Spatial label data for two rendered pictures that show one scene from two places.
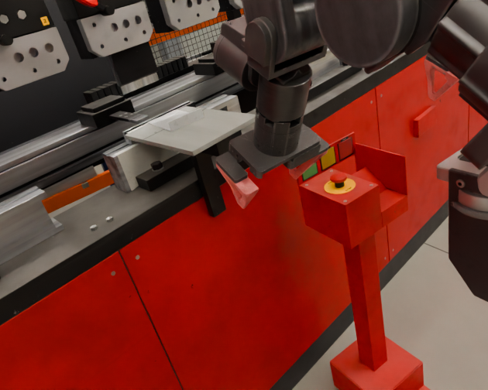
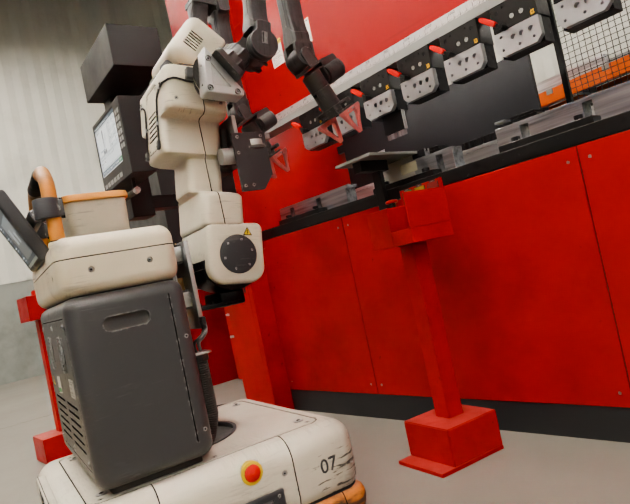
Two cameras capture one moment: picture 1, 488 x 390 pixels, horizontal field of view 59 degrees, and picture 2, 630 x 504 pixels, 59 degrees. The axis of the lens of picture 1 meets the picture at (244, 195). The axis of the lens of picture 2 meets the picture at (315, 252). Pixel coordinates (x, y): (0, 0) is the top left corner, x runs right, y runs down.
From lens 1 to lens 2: 214 cm
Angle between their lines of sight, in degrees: 88
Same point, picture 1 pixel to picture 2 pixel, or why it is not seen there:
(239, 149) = not seen: hidden behind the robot
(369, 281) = (417, 305)
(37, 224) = (342, 199)
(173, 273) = (363, 244)
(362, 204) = (376, 219)
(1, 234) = (332, 199)
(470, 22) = not seen: hidden behind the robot
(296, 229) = (455, 264)
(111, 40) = (374, 112)
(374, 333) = (429, 367)
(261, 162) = not seen: hidden behind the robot
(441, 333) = (539, 477)
